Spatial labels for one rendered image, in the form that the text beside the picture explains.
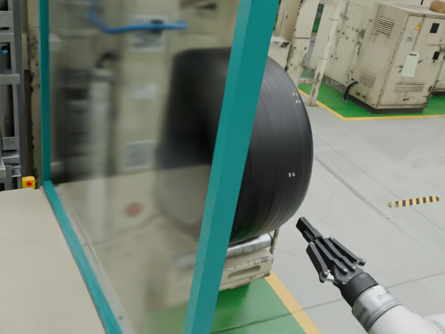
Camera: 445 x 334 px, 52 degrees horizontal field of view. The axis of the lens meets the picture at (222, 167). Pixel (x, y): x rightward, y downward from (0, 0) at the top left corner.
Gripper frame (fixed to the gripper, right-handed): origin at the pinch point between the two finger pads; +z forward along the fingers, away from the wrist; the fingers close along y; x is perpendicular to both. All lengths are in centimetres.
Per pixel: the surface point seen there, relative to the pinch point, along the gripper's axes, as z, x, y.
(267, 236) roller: 20.6, 24.6, -10.4
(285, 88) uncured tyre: 27.2, -23.1, -3.6
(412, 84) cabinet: 268, 113, -433
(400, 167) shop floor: 153, 137, -297
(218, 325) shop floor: 51, 122, -35
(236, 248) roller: 19.7, 25.1, 1.5
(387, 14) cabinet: 310, 43, -386
